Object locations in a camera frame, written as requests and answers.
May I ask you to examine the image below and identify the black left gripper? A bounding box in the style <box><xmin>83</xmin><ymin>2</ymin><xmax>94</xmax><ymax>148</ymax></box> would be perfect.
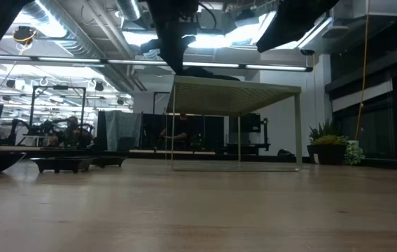
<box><xmin>140</xmin><ymin>0</ymin><xmax>200</xmax><ymax>76</ymax></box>

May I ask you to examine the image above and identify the black wavy square mini plate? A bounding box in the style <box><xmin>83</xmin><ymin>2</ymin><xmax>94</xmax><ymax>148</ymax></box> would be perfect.
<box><xmin>183</xmin><ymin>66</ymin><xmax>216</xmax><ymax>78</ymax></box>

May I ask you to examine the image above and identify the long ceiling light strip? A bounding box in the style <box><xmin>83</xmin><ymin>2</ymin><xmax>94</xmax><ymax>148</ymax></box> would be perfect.
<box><xmin>0</xmin><ymin>55</ymin><xmax>314</xmax><ymax>73</ymax></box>

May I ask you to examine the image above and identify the black room divider panel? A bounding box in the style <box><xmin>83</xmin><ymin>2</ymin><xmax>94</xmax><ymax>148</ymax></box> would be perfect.
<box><xmin>140</xmin><ymin>112</ymin><xmax>225</xmax><ymax>152</ymax></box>

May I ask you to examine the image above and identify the person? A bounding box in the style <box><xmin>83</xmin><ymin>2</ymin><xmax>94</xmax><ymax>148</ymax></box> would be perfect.
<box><xmin>158</xmin><ymin>126</ymin><xmax>189</xmax><ymax>141</ymax></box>
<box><xmin>64</xmin><ymin>115</ymin><xmax>92</xmax><ymax>147</ymax></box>

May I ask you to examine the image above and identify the grey fabric cover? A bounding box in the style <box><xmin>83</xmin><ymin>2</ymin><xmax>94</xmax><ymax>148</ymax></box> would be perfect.
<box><xmin>104</xmin><ymin>110</ymin><xmax>142</xmax><ymax>152</ymax></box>

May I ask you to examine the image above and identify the black monitor on stand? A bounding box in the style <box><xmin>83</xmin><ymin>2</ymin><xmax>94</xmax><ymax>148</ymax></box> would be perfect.
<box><xmin>228</xmin><ymin>112</ymin><xmax>272</xmax><ymax>155</ymax></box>

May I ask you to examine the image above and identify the black round ceiling device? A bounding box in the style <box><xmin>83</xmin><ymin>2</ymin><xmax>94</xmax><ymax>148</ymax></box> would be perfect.
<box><xmin>12</xmin><ymin>25</ymin><xmax>38</xmax><ymax>46</ymax></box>

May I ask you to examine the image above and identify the potted succulent plant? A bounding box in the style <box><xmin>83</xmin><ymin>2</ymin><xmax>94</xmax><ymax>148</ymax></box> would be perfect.
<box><xmin>306</xmin><ymin>118</ymin><xmax>366</xmax><ymax>167</ymax></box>

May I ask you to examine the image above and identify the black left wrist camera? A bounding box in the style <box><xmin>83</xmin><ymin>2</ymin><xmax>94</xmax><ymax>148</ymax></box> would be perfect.
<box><xmin>182</xmin><ymin>21</ymin><xmax>200</xmax><ymax>36</ymax></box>

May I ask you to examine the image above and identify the round silver air duct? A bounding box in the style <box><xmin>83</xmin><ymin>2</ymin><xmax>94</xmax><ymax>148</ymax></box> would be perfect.
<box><xmin>116</xmin><ymin>0</ymin><xmax>144</xmax><ymax>22</ymax></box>

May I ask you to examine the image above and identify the large silver spiral duct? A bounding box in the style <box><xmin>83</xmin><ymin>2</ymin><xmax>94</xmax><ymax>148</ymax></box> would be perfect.
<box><xmin>19</xmin><ymin>0</ymin><xmax>139</xmax><ymax>94</ymax></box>

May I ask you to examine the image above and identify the black metal rack frame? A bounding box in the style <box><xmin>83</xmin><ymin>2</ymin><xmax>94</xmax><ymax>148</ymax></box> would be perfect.
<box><xmin>29</xmin><ymin>85</ymin><xmax>88</xmax><ymax>137</ymax></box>

